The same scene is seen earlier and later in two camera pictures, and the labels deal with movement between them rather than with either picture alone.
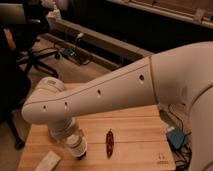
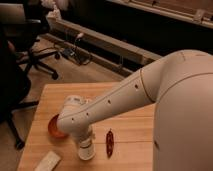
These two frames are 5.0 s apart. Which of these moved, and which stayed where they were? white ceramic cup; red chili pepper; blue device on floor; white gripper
Moved: white gripper; white ceramic cup
Stayed: red chili pepper; blue device on floor
